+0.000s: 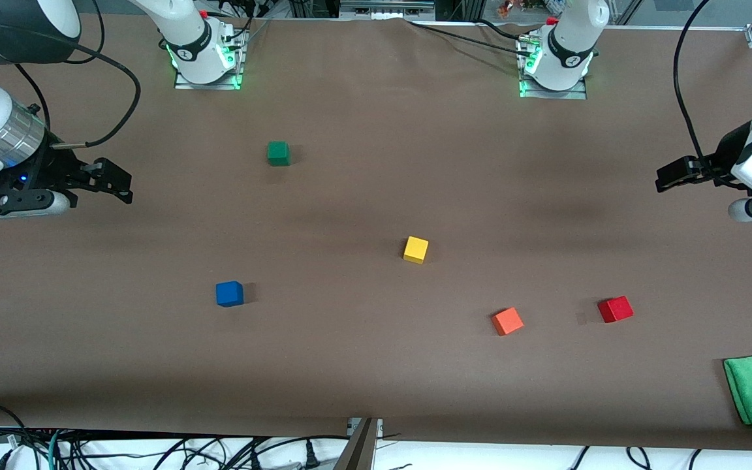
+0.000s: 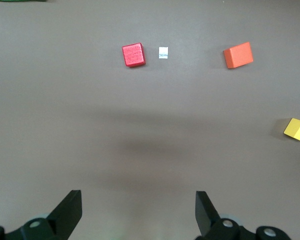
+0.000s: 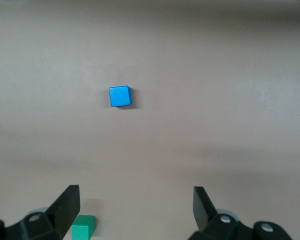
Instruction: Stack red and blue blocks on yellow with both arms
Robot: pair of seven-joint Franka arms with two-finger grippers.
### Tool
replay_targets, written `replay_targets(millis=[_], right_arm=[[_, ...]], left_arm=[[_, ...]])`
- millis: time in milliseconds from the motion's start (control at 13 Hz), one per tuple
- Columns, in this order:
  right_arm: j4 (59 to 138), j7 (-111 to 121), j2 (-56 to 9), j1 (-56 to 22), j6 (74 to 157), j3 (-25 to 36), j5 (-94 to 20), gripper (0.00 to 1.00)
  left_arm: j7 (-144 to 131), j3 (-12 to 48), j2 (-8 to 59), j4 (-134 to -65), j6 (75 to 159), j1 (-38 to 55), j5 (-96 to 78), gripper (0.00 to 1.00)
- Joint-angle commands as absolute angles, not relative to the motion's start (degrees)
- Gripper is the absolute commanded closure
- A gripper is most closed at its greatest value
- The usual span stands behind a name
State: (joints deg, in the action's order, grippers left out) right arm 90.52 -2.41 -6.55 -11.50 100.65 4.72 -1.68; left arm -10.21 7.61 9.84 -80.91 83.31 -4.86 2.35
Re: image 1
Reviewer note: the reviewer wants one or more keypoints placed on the blue wooden block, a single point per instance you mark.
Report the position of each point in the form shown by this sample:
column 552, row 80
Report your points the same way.
column 229, row 294

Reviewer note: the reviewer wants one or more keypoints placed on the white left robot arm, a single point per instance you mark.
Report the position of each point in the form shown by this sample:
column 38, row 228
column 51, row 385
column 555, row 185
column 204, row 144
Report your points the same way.
column 572, row 39

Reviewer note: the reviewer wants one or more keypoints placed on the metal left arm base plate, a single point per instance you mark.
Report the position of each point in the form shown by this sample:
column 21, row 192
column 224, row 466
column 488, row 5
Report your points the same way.
column 578, row 94

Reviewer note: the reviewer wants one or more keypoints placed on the aluminium profile post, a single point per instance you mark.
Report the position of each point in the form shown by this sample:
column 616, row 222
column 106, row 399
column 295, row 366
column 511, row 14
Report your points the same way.
column 360, row 450

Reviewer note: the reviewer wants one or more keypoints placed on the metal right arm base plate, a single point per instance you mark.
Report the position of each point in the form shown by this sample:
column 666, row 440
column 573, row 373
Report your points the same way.
column 235, row 68

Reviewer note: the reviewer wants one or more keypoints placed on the yellow wooden block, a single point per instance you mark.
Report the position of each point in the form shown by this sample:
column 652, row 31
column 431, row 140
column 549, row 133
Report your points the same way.
column 416, row 249

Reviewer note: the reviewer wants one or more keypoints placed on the grey metal bar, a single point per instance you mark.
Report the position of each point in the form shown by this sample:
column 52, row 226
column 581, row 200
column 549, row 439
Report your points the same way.
column 386, row 6

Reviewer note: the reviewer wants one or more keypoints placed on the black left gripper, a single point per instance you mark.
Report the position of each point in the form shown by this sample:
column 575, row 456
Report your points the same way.
column 727, row 154

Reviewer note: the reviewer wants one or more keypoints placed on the green wooden block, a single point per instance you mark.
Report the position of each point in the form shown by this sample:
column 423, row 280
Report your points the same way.
column 278, row 153

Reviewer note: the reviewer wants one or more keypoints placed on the orange wooden block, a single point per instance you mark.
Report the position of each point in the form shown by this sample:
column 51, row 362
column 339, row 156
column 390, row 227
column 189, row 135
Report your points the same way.
column 508, row 321

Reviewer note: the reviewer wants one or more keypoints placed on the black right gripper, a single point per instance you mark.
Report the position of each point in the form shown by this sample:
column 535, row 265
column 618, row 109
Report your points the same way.
column 45, row 168

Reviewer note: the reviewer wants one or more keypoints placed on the red wooden block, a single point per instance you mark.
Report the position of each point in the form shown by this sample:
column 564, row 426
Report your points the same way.
column 615, row 309

